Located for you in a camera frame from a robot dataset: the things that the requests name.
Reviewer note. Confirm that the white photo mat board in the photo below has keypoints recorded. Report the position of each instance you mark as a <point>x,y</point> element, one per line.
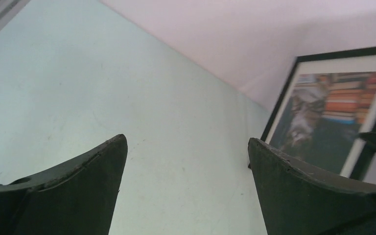
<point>363,146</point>

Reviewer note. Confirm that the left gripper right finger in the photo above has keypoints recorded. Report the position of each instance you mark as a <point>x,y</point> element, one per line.
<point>297,198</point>

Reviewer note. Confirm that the cat photo print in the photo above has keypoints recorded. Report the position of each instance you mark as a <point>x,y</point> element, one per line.
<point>323,115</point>

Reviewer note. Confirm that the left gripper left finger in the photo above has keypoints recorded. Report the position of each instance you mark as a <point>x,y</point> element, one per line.
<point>76,197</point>

